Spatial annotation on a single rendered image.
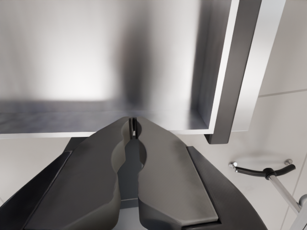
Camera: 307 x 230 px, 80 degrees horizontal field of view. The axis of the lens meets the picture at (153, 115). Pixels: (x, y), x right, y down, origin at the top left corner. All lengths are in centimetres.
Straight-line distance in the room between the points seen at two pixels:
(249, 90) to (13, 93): 20
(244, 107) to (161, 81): 8
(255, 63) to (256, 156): 146
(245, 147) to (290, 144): 34
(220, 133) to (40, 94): 15
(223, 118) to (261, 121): 127
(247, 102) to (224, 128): 4
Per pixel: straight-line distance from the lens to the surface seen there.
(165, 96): 16
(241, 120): 20
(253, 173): 155
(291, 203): 147
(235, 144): 146
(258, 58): 18
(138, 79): 15
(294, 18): 129
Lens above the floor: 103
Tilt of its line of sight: 61 degrees down
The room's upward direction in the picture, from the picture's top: 173 degrees clockwise
